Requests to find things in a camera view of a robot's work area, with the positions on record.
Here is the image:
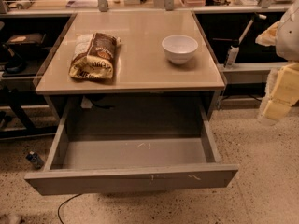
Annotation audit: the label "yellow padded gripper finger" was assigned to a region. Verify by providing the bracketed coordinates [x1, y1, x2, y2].
[258, 63, 299, 126]

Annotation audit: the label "grey top drawer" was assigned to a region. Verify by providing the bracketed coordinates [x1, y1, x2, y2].
[25, 100, 238, 195]

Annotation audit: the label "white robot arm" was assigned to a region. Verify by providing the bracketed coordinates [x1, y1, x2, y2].
[255, 8, 299, 125]

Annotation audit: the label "grey drawer cabinet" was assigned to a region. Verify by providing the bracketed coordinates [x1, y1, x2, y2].
[35, 10, 226, 123]

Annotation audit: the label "white bottle with pole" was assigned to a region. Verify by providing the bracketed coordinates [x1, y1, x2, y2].
[223, 13, 267, 67]

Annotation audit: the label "white bowl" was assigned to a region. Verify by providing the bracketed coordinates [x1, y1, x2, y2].
[162, 35, 198, 64]

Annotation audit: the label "brown yellow chip bag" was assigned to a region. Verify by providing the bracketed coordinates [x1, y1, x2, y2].
[69, 33, 121, 79]

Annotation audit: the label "small blue can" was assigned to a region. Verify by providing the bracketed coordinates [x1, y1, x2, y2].
[26, 151, 44, 169]

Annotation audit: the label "black headphones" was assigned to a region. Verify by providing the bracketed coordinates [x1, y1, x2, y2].
[3, 45, 26, 74]

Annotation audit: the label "black floor cable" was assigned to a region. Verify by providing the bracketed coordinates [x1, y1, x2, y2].
[56, 193, 83, 224]

